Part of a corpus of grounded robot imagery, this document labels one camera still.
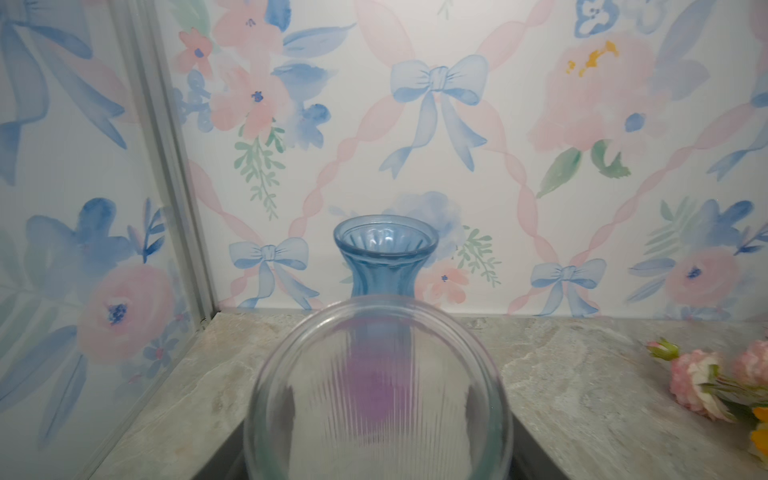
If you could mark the clear ribbed glass vase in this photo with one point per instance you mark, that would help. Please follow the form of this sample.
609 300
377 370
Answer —
300 426

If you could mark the pink rose stem with leaves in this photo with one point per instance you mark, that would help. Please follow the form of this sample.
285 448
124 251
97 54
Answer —
704 383

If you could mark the blue purple glass vase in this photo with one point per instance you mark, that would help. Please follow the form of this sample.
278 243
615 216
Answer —
385 254

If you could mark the left aluminium corner post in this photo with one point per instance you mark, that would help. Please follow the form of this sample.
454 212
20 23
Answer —
139 36

